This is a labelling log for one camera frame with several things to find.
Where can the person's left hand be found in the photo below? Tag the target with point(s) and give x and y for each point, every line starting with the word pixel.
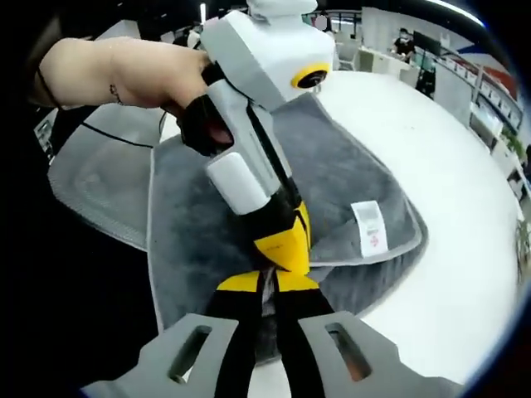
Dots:
pixel 166 70

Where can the person's black clothing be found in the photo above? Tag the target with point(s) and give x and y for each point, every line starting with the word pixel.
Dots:
pixel 62 269

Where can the grey towel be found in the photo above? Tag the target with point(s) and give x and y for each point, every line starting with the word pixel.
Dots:
pixel 195 215

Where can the small green plant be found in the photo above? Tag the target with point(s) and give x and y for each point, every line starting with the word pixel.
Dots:
pixel 513 143

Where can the white storage shelf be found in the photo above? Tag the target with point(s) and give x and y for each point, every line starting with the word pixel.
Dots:
pixel 495 101

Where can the black monitor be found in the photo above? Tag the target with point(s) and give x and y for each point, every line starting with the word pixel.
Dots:
pixel 427 41

